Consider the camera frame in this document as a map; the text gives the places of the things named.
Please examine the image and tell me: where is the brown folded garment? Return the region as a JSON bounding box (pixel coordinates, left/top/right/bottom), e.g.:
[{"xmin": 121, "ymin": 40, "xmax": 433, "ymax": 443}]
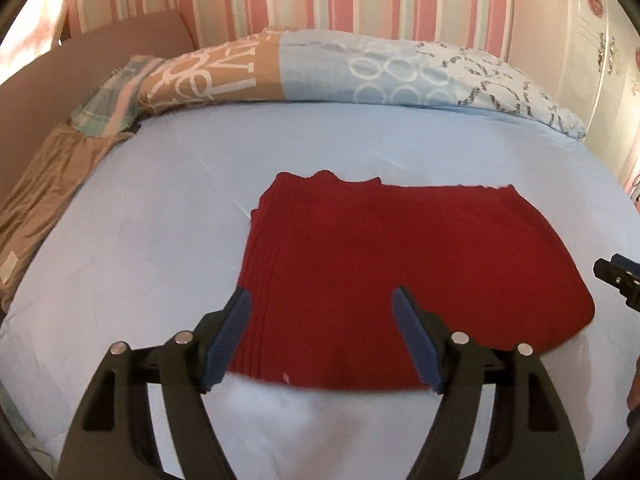
[{"xmin": 1, "ymin": 122, "xmax": 132, "ymax": 314}]

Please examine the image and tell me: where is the light blue quilted bedspread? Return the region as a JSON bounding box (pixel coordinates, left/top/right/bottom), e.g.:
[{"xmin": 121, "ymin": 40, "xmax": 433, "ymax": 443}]
[{"xmin": 1, "ymin": 103, "xmax": 639, "ymax": 474}]

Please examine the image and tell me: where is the red knit sweater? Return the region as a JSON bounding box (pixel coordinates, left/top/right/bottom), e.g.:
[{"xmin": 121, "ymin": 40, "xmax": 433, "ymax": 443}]
[{"xmin": 231, "ymin": 171, "xmax": 594, "ymax": 391}]

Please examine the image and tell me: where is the white decorated wardrobe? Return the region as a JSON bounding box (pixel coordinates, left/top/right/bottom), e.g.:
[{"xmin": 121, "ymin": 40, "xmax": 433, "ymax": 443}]
[{"xmin": 508, "ymin": 0, "xmax": 639, "ymax": 192}]

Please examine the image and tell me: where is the patterned brown blue pillow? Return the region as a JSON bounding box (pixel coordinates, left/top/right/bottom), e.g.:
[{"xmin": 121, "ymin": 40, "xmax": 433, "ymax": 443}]
[{"xmin": 139, "ymin": 29, "xmax": 587, "ymax": 140}]

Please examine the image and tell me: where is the brown padded headboard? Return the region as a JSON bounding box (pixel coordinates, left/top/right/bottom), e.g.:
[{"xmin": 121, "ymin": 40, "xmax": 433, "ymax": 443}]
[{"xmin": 0, "ymin": 10, "xmax": 194, "ymax": 198}]

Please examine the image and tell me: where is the pastel plaid folded cloth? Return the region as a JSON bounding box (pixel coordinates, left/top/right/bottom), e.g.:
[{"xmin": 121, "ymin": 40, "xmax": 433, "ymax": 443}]
[{"xmin": 70, "ymin": 55, "xmax": 164, "ymax": 138}]

